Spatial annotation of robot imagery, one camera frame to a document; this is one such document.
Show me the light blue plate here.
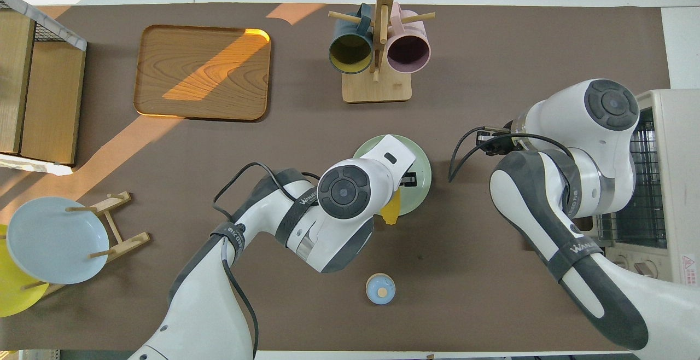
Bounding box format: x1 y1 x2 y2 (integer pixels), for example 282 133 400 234
6 196 110 285

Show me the yellow plate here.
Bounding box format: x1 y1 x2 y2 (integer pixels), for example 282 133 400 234
0 224 50 317

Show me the pink mug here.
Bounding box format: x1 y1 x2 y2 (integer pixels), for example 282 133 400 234
386 2 432 74

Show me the wooden mug tree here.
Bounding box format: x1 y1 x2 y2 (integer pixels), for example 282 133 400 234
328 0 436 103

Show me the brown table mat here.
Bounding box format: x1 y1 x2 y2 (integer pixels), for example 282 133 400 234
0 3 698 351

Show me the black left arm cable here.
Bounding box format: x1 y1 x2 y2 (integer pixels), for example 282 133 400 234
212 161 321 360

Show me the yellow corn cob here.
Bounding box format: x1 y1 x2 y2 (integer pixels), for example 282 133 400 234
381 187 404 225

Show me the oven wire rack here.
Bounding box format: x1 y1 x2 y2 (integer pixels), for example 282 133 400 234
597 107 669 241

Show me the pale green plate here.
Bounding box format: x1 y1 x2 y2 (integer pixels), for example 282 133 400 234
353 135 433 217

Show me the wooden dish rack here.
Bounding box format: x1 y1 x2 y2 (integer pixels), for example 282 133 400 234
22 191 151 298

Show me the small blue dome bell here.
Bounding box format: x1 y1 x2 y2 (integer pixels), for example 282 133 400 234
366 273 396 305

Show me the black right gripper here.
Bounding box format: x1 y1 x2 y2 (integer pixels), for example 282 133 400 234
475 121 527 156

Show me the white toaster oven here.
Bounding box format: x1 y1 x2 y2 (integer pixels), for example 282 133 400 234
593 89 700 285

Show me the black wire basket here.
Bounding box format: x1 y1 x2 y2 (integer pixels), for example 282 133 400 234
0 0 88 177

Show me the wooden serving tray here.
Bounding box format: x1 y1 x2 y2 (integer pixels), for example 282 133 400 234
133 24 272 122

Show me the dark blue mug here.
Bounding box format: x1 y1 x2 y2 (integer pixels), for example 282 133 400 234
328 3 374 74

